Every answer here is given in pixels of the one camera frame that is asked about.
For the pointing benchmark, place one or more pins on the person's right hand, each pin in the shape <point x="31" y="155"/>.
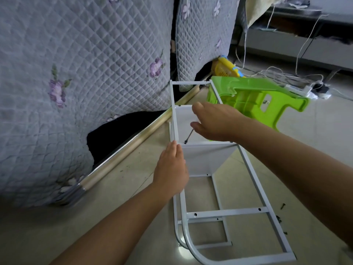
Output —
<point x="218" y="121"/>

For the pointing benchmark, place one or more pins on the person's left hand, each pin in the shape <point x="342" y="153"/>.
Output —
<point x="171" y="173"/>

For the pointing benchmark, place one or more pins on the white wooden board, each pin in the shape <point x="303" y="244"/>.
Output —
<point x="207" y="157"/>
<point x="185" y="127"/>

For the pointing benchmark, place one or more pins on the white metal frame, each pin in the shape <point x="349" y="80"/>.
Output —
<point x="220" y="212"/>
<point x="219" y="207"/>

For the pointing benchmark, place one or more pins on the person's left forearm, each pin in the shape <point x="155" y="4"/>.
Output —
<point x="116" y="234"/>

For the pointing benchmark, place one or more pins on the person's right forearm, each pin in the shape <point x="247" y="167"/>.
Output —
<point x="298" y="173"/>

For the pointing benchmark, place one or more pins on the green plastic stool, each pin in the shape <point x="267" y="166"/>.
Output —
<point x="259" y="99"/>

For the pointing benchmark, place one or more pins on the yellow plastic basket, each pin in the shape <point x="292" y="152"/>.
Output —
<point x="226" y="66"/>

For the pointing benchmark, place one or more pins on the long white power strip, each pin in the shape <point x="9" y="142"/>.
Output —
<point x="300" y="88"/>

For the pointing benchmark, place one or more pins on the white power strip with plugs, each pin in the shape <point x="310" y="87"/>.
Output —
<point x="321" y="88"/>

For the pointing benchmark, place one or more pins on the pile of black screws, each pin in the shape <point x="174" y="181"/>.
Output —
<point x="281" y="213"/>

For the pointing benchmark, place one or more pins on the pile of pale cloth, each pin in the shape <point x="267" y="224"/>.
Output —
<point x="259" y="5"/>

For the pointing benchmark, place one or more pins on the grey marble TV cabinet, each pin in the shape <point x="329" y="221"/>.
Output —
<point x="309" y="35"/>

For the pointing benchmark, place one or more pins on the grey textured furniture cover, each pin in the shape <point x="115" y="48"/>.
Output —
<point x="71" y="85"/>

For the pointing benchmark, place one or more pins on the chrome metal base rail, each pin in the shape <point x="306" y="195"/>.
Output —
<point x="127" y="149"/>

